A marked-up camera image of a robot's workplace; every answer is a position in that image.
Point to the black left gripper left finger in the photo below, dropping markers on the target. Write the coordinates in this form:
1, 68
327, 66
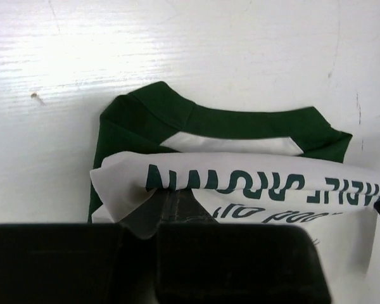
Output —
143, 221

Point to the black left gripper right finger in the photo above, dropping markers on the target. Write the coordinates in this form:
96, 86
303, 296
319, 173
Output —
186, 209

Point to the white green Charlie Brown t-shirt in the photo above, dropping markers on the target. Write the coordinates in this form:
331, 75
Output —
282, 167

